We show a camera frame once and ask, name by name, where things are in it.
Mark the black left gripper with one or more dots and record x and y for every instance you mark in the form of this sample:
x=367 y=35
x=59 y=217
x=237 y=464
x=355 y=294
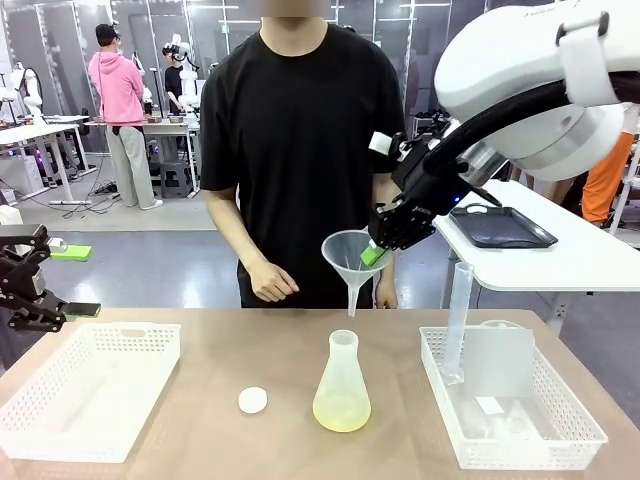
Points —
x=20 y=282

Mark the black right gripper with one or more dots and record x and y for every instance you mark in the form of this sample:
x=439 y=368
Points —
x=425 y=185

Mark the translucent plastic funnel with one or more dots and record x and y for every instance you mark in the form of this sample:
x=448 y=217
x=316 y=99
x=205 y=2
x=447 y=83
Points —
x=345 y=260

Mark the conical flask with yellow liquid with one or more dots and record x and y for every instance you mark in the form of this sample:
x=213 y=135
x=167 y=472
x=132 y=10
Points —
x=342 y=395

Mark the person's left forearm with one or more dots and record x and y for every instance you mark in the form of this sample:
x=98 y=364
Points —
x=385 y=190

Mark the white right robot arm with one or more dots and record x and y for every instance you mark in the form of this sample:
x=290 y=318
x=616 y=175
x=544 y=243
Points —
x=500 y=60

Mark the person's right forearm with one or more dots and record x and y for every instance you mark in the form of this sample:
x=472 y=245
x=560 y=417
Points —
x=235 y=230

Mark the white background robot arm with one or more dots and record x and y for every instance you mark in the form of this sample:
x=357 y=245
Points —
x=189 y=75
x=30 y=95

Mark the person's left hand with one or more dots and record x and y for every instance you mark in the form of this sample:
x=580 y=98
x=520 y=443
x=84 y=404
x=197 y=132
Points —
x=387 y=292

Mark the person's right hand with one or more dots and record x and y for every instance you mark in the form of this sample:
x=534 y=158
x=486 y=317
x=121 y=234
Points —
x=270 y=282

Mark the clear graduated cylinder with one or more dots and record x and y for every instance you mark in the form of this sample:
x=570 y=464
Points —
x=460 y=310

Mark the white perforated plastic basket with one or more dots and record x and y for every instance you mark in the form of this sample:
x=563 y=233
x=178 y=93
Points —
x=550 y=445
x=75 y=400

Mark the black plastic tray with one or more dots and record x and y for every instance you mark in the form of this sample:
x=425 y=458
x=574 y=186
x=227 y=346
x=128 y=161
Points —
x=500 y=230

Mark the person in black T-shirt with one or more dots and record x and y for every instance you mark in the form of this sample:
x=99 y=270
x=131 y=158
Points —
x=300 y=125

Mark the white desk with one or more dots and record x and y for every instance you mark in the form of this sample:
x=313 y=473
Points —
x=30 y=131

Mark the grey work table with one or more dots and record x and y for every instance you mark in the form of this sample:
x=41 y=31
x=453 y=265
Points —
x=165 y=127

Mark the person in pink hoodie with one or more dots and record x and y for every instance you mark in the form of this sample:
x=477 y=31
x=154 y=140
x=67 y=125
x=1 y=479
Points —
x=117 y=90

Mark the small white label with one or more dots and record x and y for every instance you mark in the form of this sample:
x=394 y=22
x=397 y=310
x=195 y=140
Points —
x=489 y=405

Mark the white side table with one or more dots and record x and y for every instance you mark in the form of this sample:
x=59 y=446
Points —
x=575 y=265

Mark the white round stopper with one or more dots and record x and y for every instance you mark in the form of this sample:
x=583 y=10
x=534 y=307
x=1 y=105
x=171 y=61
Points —
x=252 y=400

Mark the person with VR headset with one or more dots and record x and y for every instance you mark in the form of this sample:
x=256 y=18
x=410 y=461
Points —
x=174 y=85

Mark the clear plastic bag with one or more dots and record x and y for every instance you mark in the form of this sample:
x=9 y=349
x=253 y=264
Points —
x=525 y=422

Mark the person in orange trousers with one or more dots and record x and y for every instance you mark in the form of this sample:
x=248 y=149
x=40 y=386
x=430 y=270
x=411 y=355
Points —
x=605 y=185

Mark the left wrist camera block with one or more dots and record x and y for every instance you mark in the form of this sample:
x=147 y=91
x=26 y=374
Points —
x=10 y=215

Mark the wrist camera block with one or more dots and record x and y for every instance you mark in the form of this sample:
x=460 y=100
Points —
x=10 y=215
x=381 y=143

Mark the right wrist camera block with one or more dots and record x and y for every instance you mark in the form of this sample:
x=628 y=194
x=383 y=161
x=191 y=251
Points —
x=381 y=143

